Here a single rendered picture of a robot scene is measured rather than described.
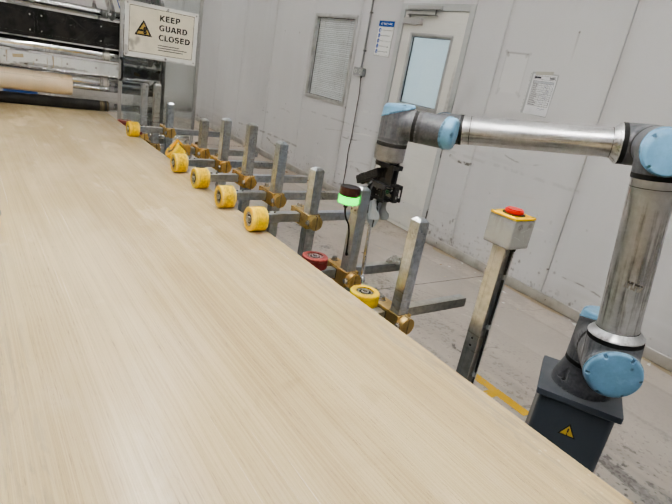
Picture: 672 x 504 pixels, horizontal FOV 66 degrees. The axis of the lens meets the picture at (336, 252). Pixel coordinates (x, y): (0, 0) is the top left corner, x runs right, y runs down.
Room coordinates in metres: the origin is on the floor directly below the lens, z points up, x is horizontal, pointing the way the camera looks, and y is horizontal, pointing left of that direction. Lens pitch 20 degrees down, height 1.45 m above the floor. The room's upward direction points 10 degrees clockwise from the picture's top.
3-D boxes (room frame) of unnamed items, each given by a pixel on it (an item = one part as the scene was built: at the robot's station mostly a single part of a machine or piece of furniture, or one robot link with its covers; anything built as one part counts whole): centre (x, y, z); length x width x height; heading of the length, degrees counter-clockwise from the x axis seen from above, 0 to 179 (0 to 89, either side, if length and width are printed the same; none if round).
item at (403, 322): (1.32, -0.19, 0.83); 0.14 x 0.06 x 0.05; 38
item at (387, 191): (1.54, -0.11, 1.15); 0.09 x 0.08 x 0.12; 38
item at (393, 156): (1.55, -0.11, 1.23); 0.10 x 0.09 x 0.05; 128
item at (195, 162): (2.35, 0.55, 0.95); 0.50 x 0.04 x 0.04; 128
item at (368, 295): (1.27, -0.09, 0.85); 0.08 x 0.08 x 0.11
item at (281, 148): (1.89, 0.26, 0.92); 0.04 x 0.04 x 0.48; 38
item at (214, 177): (2.16, 0.39, 0.95); 0.50 x 0.04 x 0.04; 128
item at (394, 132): (1.55, -0.11, 1.32); 0.10 x 0.09 x 0.12; 76
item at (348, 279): (1.51, -0.03, 0.85); 0.14 x 0.06 x 0.05; 38
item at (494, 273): (1.09, -0.36, 0.93); 0.05 x 0.05 x 0.45; 38
